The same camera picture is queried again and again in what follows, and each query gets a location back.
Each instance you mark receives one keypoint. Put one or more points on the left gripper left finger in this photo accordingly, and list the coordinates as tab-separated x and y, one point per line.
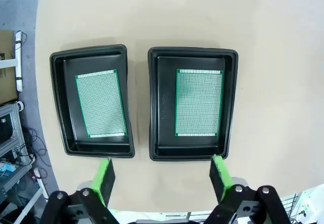
101	183

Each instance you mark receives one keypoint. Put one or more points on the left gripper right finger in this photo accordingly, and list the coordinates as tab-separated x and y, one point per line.
221	178

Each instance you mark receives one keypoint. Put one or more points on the green glass plate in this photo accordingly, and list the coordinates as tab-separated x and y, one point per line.
101	105

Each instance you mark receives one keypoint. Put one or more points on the green perforated circuit board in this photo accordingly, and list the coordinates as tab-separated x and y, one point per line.
198	102

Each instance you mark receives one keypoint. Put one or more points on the black plastic ESD tray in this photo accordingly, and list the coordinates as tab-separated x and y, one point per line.
65	95
164	82

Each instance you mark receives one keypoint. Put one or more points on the short white power strip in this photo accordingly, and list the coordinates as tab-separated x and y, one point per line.
41	183

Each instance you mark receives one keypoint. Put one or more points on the white gridded panel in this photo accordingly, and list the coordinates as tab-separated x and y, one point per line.
308	203

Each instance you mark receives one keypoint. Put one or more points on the white tape roll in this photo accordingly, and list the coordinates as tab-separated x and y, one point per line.
20	106

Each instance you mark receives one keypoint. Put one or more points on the cardboard box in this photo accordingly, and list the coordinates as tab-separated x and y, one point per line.
5	69

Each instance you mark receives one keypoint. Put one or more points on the aluminium profile frame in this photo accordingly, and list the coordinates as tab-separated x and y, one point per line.
12	138

